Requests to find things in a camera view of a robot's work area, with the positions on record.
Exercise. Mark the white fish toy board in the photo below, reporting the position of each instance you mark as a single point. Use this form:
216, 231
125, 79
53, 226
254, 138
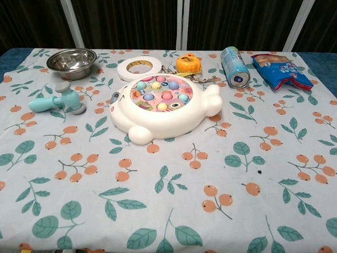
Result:
163, 124

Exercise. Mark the white tape roll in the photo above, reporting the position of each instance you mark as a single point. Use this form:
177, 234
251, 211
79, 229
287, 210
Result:
122, 69

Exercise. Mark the yellow tape measure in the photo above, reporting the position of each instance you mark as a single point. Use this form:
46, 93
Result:
188, 64

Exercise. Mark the dark pleated divider panel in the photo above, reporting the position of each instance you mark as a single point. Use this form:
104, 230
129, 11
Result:
321, 23
126, 21
26, 21
237, 21

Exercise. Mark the floral fruit print tablecloth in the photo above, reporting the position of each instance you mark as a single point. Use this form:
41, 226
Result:
168, 184

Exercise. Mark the small teal object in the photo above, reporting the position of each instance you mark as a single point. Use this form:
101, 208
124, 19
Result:
67, 98

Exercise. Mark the light blue drink can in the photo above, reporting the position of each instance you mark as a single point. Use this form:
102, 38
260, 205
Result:
234, 66

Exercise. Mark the stainless steel bowl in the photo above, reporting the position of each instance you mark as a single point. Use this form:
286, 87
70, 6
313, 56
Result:
71, 63

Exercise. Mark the blue biscuit snack bag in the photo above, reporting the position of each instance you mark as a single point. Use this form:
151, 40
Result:
281, 71

